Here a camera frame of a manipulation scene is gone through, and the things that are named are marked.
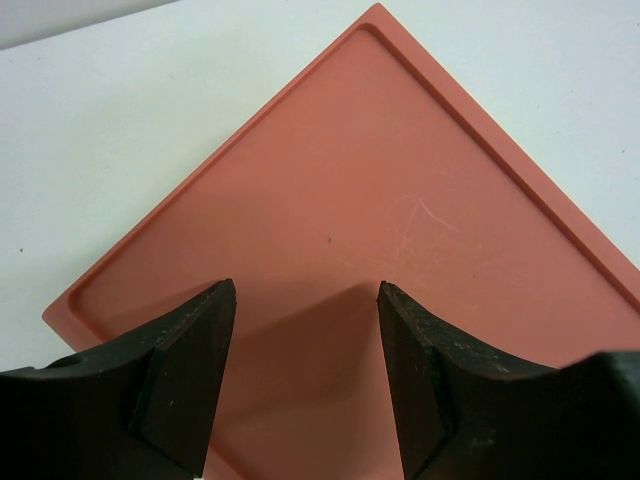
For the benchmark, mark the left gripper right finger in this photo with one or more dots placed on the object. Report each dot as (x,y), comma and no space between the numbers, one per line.
(464,409)

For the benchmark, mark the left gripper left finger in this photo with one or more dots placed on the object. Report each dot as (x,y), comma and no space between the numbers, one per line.
(140,406)

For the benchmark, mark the orange drawer box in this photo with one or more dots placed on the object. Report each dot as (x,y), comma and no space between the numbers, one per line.
(372,165)

